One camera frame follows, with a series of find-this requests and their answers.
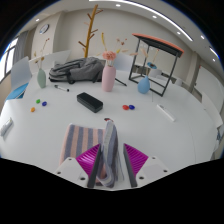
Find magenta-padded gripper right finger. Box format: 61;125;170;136
122;143;170;188

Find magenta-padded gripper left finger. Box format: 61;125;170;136
54;143;103;189

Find grey striped towel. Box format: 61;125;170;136
59;119;125;188

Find white marker pen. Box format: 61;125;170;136
156;103;176;123

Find black rectangular box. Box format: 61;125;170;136
76;91;104;114

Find blue vase with dried stems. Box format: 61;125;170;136
131;47;160;95

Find pink vase with flowers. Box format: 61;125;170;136
96;32;129;93

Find grey backpack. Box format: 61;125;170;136
48;56;107;85

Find green vase with dried flowers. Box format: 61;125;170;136
33;37;51;89

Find black-framed orange-topped side table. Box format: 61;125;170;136
128;32;185;98

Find wooden coat rack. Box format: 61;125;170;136
77;3;104;59

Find window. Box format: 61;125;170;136
0;38;19;83

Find grey curtain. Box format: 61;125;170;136
12;30;29;66

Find short ceiling light strip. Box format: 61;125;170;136
209;46;221;60

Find round ceiling spot lights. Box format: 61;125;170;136
34;2;218;63

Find long ceiling light strip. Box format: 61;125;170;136
88;0;194;43

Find white wall board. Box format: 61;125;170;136
194;64;224;111

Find round wall clock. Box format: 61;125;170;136
38;23;50;35

